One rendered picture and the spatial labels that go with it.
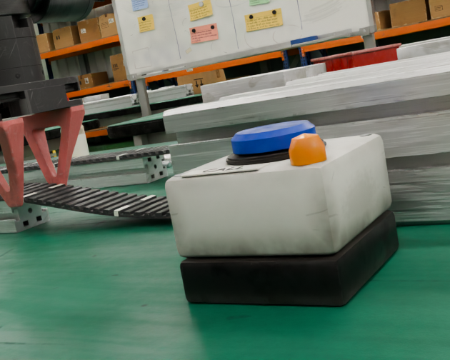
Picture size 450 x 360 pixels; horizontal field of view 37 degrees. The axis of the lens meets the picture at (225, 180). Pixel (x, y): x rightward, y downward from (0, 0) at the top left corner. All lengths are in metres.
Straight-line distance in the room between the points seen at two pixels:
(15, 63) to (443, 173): 0.36
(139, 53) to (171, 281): 3.68
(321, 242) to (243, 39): 3.40
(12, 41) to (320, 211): 0.37
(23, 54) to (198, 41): 3.22
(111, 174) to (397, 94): 0.47
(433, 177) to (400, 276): 0.09
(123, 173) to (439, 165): 0.46
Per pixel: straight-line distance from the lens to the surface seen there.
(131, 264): 0.42
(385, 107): 0.40
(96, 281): 0.40
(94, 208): 0.54
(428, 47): 0.81
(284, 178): 0.28
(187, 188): 0.30
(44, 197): 0.59
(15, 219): 0.62
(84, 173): 0.81
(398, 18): 10.32
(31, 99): 0.58
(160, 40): 3.93
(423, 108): 0.39
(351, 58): 2.63
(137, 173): 0.77
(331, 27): 3.46
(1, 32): 0.59
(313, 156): 0.28
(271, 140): 0.30
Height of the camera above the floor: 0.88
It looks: 9 degrees down
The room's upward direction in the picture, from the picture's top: 10 degrees counter-clockwise
